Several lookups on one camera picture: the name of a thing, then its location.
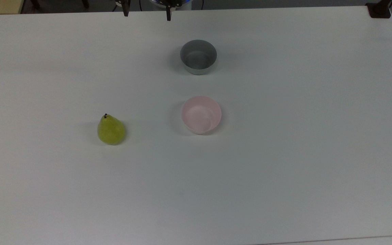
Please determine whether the green pear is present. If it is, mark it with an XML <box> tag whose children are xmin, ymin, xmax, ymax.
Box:
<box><xmin>97</xmin><ymin>113</ymin><xmax>126</xmax><ymax>145</ymax></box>

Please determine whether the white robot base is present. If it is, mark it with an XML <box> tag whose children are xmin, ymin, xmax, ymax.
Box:
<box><xmin>148</xmin><ymin>0</ymin><xmax>193</xmax><ymax>11</ymax></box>

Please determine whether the grey bowl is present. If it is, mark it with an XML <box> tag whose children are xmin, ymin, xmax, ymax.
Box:
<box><xmin>180</xmin><ymin>39</ymin><xmax>217</xmax><ymax>76</ymax></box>

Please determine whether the pink bowl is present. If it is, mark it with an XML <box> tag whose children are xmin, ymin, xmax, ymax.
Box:
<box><xmin>181</xmin><ymin>96</ymin><xmax>222</xmax><ymax>135</ymax></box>

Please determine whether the black corner clamp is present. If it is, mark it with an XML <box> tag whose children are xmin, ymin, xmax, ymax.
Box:
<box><xmin>365</xmin><ymin>0</ymin><xmax>392</xmax><ymax>19</ymax></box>

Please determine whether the white adjacent table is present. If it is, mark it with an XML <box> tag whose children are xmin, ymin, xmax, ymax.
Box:
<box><xmin>261</xmin><ymin>235</ymin><xmax>392</xmax><ymax>245</ymax></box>

